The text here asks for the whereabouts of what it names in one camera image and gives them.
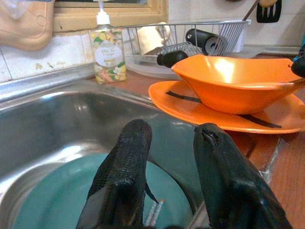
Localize cream mug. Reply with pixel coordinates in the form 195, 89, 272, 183
137, 21, 172, 55

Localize clear plastic drain tray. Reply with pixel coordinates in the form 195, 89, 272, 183
126, 45, 301, 81

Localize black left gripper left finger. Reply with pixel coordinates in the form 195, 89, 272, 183
75, 118, 153, 229

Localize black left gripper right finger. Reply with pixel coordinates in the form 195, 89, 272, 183
193, 123, 293, 229

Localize black slotted spatula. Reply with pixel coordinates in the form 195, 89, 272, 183
256, 0, 283, 23

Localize teal plate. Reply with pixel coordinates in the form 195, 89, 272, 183
10, 152, 195, 229

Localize black flask bottle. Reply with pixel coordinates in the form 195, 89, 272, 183
185, 28, 228, 56

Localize white utensil holder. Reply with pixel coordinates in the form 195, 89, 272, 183
218, 19, 252, 53

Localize dark utensil handle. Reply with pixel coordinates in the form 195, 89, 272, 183
242, 0, 259, 22

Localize orange plate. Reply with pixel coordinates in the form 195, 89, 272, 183
148, 80, 305, 134

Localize wooden window frame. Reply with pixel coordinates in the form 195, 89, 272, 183
52, 0, 169, 33

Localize wooden chopstick with blue end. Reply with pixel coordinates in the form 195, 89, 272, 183
144, 199, 163, 226
149, 199, 165, 227

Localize stainless steel double sink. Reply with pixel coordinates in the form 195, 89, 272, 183
0, 78, 215, 229

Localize orange bowl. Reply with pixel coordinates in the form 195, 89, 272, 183
171, 54, 305, 115

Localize clear soap pump bottle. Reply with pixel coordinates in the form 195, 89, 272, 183
90, 0, 127, 84

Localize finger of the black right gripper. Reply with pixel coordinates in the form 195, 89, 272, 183
291, 56, 305, 78

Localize white wire dish rack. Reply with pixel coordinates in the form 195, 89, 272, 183
121, 19, 252, 65

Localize blue flat object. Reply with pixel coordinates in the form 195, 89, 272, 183
295, 34, 305, 62

